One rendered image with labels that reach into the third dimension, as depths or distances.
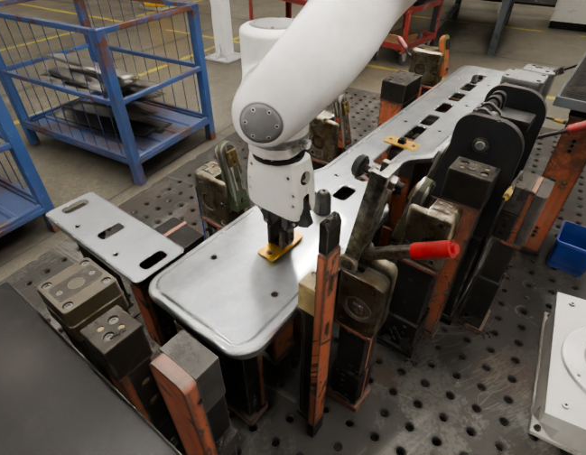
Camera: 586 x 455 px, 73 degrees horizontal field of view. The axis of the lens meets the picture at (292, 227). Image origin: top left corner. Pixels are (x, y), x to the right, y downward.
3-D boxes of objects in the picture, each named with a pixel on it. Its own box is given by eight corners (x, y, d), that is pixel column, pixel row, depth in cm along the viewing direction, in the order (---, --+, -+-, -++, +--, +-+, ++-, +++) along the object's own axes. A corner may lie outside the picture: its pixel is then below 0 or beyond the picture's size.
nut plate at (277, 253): (287, 227, 70) (287, 222, 70) (304, 236, 69) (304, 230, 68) (255, 253, 65) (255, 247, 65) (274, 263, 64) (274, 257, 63)
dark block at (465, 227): (412, 311, 94) (459, 154, 67) (440, 325, 91) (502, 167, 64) (402, 324, 91) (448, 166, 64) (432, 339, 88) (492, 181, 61)
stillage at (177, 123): (29, 143, 306) (-36, 5, 245) (111, 107, 359) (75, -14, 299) (140, 186, 260) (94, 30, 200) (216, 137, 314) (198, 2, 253)
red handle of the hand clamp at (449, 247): (356, 240, 58) (460, 231, 47) (361, 253, 59) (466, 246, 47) (340, 255, 56) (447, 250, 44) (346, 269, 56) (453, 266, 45)
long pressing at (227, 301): (456, 64, 145) (457, 60, 144) (521, 77, 135) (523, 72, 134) (138, 290, 61) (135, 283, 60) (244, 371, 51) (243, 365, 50)
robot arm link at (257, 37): (305, 148, 49) (311, 117, 56) (308, 34, 41) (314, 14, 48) (239, 144, 50) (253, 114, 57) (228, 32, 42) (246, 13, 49)
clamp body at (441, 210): (386, 313, 94) (417, 181, 70) (432, 338, 88) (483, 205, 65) (367, 339, 88) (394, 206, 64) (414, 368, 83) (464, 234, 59)
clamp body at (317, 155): (314, 209, 125) (319, 103, 103) (347, 224, 119) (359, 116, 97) (296, 224, 120) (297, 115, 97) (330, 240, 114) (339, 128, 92)
